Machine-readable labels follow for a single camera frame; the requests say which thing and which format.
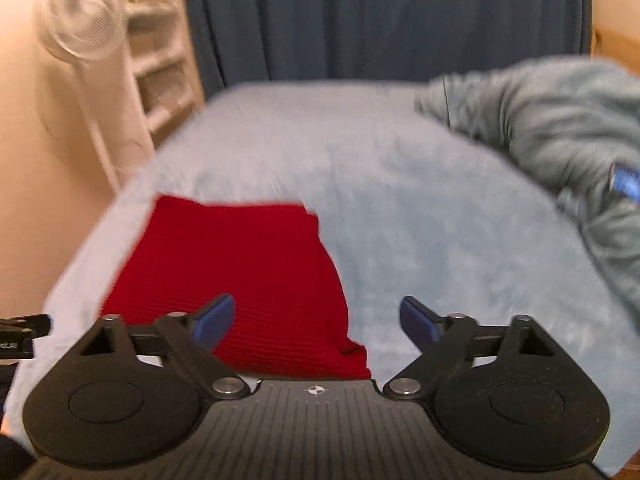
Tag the red knit sweater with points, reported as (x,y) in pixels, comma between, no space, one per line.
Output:
(240,260)

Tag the dark blue curtain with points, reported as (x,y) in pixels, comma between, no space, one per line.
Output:
(375,15)

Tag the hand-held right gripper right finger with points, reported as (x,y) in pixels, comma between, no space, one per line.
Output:
(417,322)

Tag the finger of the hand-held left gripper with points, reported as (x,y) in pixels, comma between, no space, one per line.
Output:
(30,325)

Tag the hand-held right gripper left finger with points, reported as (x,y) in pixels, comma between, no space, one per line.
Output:
(215,321)

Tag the blue blanket label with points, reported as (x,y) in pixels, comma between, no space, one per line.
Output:
(624,180)

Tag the white standing fan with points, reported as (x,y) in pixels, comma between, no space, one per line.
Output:
(82,15)

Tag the white shelf unit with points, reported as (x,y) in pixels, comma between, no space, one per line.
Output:
(160,80)

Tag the light blue bed blanket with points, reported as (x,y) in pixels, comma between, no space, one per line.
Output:
(425,210)

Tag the crumpled grey-blue blanket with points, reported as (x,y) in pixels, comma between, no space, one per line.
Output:
(550,120)

